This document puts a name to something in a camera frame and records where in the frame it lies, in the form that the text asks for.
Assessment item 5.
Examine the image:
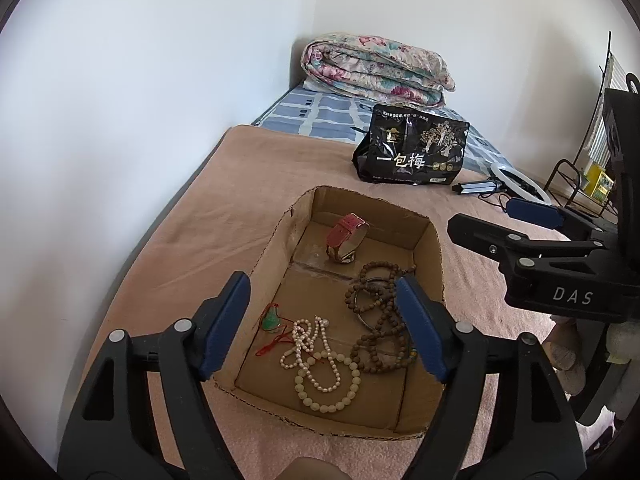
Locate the person's right forearm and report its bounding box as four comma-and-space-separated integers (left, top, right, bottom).
607, 320, 640, 365

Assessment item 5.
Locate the pale green bead bracelet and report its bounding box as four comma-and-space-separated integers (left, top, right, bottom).
293, 351, 362, 413

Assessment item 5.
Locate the green jade pendant red cord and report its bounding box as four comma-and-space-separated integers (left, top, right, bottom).
255, 302, 301, 358

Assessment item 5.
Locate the brown cardboard box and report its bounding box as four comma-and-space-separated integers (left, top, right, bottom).
212, 185, 446, 440

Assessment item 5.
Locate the striped hanging towel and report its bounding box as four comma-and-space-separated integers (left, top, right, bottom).
585, 55, 628, 166

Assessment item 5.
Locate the black metal rack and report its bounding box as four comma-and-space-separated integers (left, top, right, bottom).
542, 32, 631, 211

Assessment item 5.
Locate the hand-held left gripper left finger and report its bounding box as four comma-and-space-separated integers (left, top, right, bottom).
57, 271, 251, 480

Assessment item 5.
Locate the dark metal bangle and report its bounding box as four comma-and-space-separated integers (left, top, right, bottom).
352, 269, 408, 333

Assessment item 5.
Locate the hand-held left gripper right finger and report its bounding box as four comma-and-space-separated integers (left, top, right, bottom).
396, 274, 587, 480

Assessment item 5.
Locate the person's right hand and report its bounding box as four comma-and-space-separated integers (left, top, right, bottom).
547, 317, 588, 396

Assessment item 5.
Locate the yellow box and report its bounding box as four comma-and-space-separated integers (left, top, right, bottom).
582, 162, 616, 198

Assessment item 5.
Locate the black printed snack bag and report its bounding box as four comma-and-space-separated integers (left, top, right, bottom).
351, 103, 472, 186

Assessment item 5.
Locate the red strap wristwatch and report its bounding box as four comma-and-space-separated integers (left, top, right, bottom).
326, 213, 371, 264

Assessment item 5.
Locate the white pearl necklace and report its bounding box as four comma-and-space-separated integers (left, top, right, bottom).
280, 315, 342, 395

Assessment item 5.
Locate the blue checked bed sheet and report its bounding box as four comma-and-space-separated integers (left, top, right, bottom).
250, 85, 516, 171

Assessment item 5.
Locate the white ring light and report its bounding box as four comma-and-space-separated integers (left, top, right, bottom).
451, 161, 553, 208

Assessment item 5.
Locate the black ring light cable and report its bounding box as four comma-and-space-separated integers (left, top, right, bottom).
477, 192, 511, 217

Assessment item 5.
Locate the brown wooden bead necklace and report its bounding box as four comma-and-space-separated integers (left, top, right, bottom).
344, 261, 421, 374

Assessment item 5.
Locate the floral folded quilt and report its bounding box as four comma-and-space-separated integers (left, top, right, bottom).
300, 34, 457, 108

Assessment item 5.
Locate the pink fleece blanket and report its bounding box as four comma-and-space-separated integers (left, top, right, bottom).
82, 125, 626, 480

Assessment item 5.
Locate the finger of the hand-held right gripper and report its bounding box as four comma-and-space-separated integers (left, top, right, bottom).
506, 197, 621, 242
446, 213, 615, 272

